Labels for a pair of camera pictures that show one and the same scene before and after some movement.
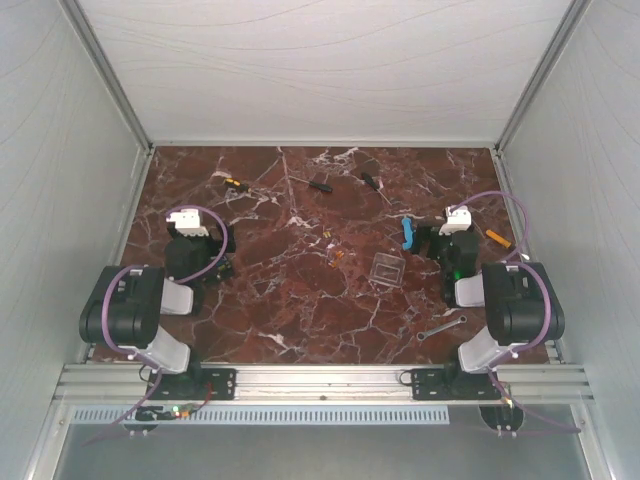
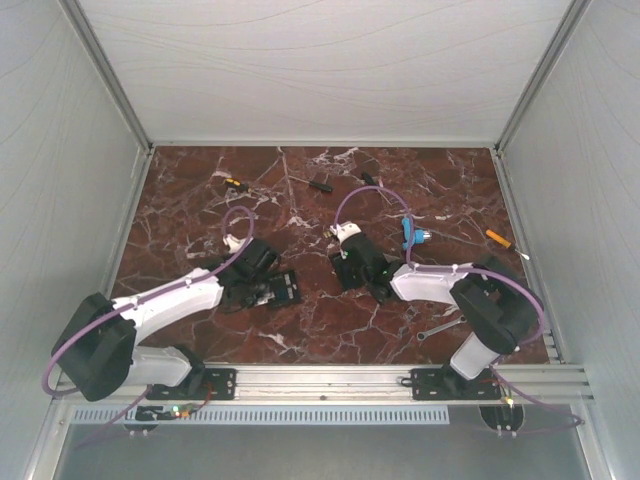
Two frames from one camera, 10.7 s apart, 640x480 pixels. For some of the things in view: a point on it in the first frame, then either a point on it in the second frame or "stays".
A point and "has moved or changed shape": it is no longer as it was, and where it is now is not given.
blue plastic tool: [407, 233] stays
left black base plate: [202, 384] stays
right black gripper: [428, 232] to [340, 264]
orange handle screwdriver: [498, 238] stays
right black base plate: [452, 385] stays
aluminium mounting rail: [322, 382] stays
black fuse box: [223, 272] has moved or changed shape
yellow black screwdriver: [236, 183] stays
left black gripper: [214, 243] to [246, 302]
